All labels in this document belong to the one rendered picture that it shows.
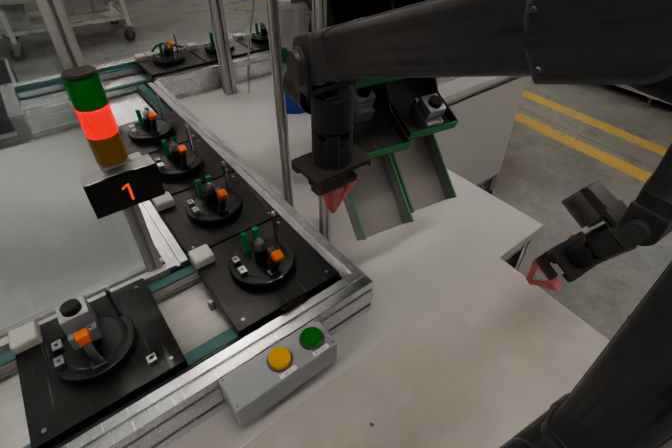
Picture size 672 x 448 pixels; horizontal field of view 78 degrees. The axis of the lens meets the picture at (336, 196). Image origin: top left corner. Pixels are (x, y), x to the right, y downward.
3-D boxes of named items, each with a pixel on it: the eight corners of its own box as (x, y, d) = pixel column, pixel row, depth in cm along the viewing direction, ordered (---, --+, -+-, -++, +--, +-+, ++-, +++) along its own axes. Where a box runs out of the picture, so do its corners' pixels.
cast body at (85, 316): (103, 337, 71) (88, 312, 67) (75, 351, 69) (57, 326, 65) (91, 304, 76) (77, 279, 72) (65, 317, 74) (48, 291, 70)
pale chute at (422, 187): (446, 199, 107) (457, 196, 103) (404, 215, 102) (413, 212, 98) (409, 97, 108) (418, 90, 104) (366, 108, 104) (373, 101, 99)
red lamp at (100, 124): (122, 134, 69) (112, 106, 66) (89, 143, 66) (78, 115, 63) (114, 122, 72) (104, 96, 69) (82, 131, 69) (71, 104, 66)
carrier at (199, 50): (254, 55, 200) (251, 28, 192) (207, 66, 188) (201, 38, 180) (231, 42, 215) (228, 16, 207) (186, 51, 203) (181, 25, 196)
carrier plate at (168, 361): (188, 366, 75) (185, 359, 74) (37, 455, 64) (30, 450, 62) (145, 283, 90) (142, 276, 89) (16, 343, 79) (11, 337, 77)
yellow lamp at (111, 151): (131, 159, 72) (122, 134, 69) (100, 169, 69) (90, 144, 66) (123, 147, 75) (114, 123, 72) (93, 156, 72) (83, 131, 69)
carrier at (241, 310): (339, 279, 91) (339, 237, 83) (239, 338, 79) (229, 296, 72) (281, 220, 106) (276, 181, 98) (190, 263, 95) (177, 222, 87)
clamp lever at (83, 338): (106, 361, 70) (89, 334, 66) (93, 368, 69) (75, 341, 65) (100, 346, 73) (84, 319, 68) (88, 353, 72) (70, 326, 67)
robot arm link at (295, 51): (297, 54, 46) (362, 35, 49) (258, 25, 54) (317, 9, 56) (309, 144, 54) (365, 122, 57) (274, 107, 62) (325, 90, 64)
